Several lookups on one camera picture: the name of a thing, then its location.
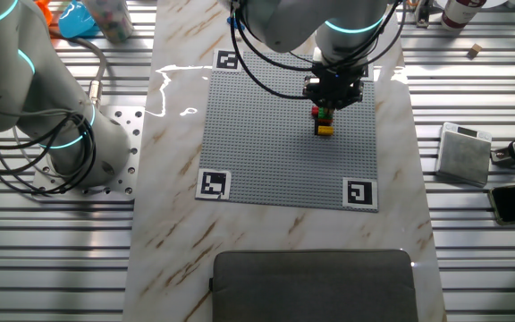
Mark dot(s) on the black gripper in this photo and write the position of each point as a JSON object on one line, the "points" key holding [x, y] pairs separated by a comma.
{"points": [[335, 82]]}

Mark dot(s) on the green Lego plate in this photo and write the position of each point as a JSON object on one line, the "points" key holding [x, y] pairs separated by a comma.
{"points": [[325, 114]]}

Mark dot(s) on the red Lego brick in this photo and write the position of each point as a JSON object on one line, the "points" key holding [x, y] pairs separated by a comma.
{"points": [[314, 111]]}

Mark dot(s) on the yellow Lego brick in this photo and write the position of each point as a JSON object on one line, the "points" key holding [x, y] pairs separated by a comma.
{"points": [[326, 130]]}

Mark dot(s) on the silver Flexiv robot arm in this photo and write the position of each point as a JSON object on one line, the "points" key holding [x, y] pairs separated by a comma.
{"points": [[7, 67]]}

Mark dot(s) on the grey Lego baseplate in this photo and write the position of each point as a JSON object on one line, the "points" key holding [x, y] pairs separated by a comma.
{"points": [[262, 156]]}

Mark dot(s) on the black white ArUco marker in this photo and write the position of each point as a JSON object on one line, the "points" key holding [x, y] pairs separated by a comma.
{"points": [[227, 60], [213, 184], [360, 193], [366, 71]]}

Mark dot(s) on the silver digital scale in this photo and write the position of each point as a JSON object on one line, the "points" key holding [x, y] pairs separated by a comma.
{"points": [[463, 156]]}

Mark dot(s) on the small wooden block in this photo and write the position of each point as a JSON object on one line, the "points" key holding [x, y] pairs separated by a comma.
{"points": [[475, 50]]}

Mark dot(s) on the red white bottle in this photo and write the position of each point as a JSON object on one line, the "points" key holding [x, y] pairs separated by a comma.
{"points": [[461, 13]]}

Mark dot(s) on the grey fabric pad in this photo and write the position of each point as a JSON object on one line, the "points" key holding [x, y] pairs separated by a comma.
{"points": [[315, 290]]}

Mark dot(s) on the clear plastic cup with bricks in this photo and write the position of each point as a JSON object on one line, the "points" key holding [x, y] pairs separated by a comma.
{"points": [[110, 22]]}

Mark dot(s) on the grey metal bracket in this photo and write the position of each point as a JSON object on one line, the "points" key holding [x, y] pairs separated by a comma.
{"points": [[423, 15]]}

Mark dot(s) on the perforated metal robot base plate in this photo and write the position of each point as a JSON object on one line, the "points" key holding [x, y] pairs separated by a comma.
{"points": [[128, 134]]}

